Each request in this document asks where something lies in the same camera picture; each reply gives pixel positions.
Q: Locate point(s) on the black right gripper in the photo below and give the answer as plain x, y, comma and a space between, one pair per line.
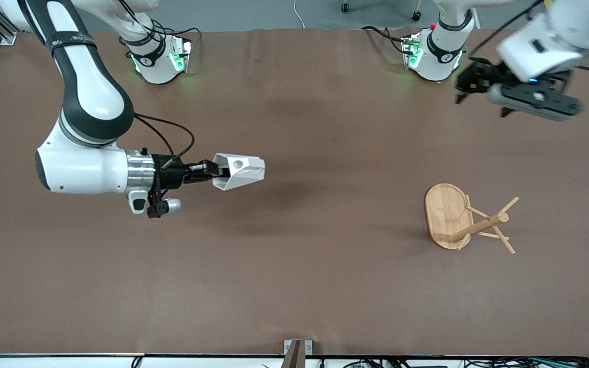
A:
171, 175

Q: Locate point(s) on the metal table edge bracket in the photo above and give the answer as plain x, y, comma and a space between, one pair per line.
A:
297, 350

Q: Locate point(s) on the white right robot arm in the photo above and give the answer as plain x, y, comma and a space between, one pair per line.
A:
90, 97

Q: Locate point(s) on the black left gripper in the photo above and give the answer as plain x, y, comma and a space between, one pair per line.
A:
484, 75

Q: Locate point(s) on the black caster wheel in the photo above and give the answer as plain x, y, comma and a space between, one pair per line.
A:
345, 7
416, 16

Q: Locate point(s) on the white faceted cup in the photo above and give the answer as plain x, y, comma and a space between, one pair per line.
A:
241, 171

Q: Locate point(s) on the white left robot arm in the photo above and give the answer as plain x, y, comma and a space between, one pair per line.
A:
545, 46

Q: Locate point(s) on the wooden cup rack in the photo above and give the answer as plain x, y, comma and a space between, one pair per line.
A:
445, 214

